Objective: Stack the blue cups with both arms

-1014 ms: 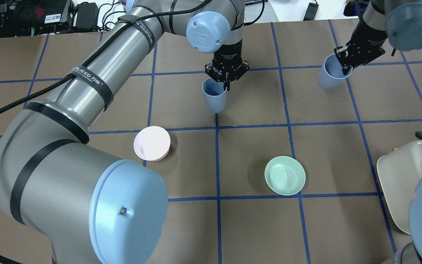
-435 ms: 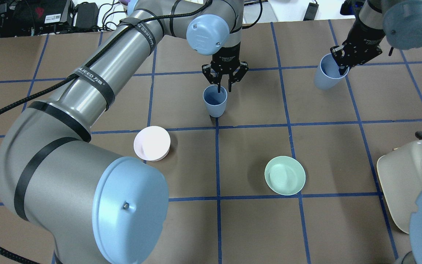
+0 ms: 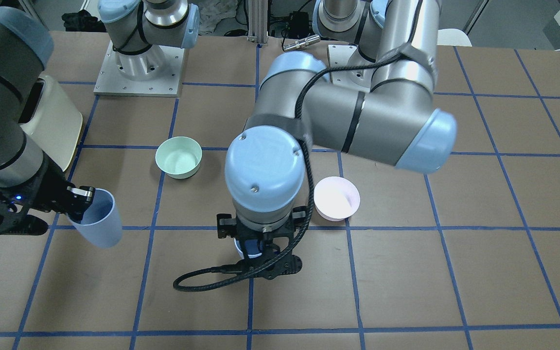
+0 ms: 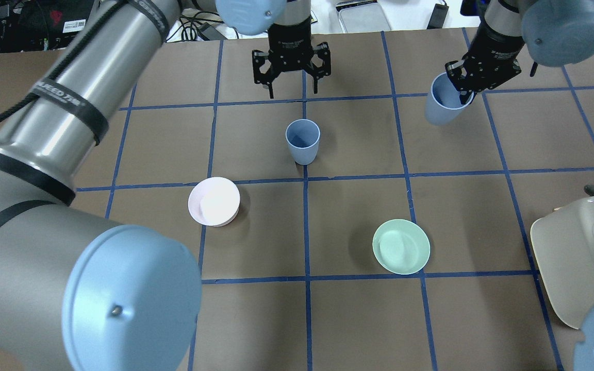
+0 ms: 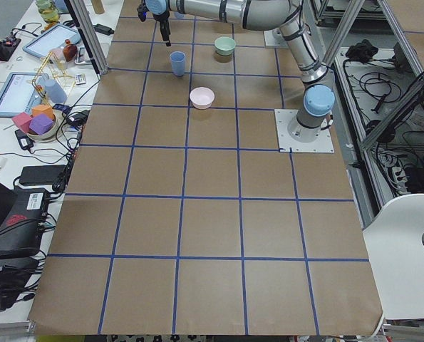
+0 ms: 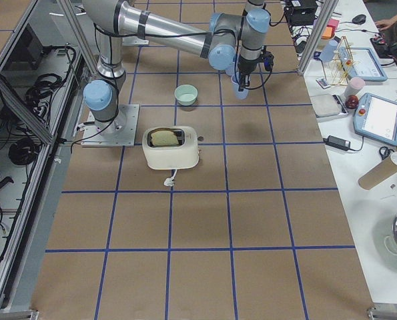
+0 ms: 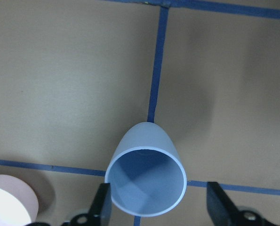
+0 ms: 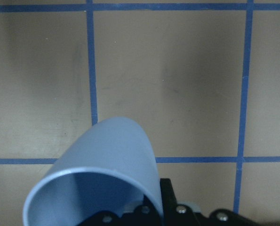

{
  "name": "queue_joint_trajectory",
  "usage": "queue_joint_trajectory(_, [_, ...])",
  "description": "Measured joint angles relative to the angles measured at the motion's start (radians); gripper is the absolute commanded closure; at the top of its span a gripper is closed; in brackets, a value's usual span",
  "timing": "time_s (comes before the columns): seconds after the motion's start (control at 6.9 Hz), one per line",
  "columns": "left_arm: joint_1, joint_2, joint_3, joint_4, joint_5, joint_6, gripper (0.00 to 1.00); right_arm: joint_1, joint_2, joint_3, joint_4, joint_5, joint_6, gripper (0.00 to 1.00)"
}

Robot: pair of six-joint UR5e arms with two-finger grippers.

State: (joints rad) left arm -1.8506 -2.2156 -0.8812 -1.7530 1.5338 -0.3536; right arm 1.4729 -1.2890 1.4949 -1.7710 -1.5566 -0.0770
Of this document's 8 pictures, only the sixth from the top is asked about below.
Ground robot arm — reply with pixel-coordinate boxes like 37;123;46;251
244;0;266;12
83;1;274;91

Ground near teach pendant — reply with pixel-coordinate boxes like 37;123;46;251
353;93;397;145

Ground red apple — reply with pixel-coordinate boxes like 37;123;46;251
345;95;359;110

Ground aluminium frame post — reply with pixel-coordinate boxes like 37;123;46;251
297;0;338;75

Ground black scissors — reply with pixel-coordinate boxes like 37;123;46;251
378;146;394;161

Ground grey kitchen scale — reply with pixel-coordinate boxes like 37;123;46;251
310;94;348;122

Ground person hand at desk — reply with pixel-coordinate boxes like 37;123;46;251
375;18;396;31

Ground mint green bowl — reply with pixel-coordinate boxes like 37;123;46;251
174;84;198;106

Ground pink cup on table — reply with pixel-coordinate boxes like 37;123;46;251
343;77;366;98

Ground cream white toaster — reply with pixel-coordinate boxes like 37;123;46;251
142;126;200;170

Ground gold wire rack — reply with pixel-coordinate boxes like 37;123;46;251
324;35;354;86

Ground teach pendant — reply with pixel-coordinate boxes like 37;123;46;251
353;93;397;145
338;47;388;82

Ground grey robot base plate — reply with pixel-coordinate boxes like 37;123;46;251
80;104;139;147

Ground light blue cup on rack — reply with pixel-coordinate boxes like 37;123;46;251
319;40;338;63

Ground bread slice in toaster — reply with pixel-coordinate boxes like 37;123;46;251
150;130;179;147

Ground orange sticky notes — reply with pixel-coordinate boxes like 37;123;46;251
321;19;340;40

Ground black electronics box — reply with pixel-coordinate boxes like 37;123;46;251
284;0;318;27

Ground cardboard tube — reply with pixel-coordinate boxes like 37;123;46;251
358;152;397;190

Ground black computer mouse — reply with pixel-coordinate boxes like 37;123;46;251
351;14;366;25

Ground far teach pendant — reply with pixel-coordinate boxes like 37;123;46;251
338;47;388;82

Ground black power adapter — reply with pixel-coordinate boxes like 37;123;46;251
323;135;350;151

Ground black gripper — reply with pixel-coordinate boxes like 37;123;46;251
237;48;274;91

